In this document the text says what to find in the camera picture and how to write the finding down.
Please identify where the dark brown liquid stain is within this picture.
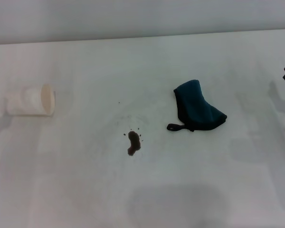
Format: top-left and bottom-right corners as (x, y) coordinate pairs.
(123, 128), (143, 157)

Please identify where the white paper cup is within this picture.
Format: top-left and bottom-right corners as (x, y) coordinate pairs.
(4, 84), (57, 118)

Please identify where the blue rag with black trim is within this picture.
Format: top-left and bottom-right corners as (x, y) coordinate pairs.
(166, 79), (228, 133)

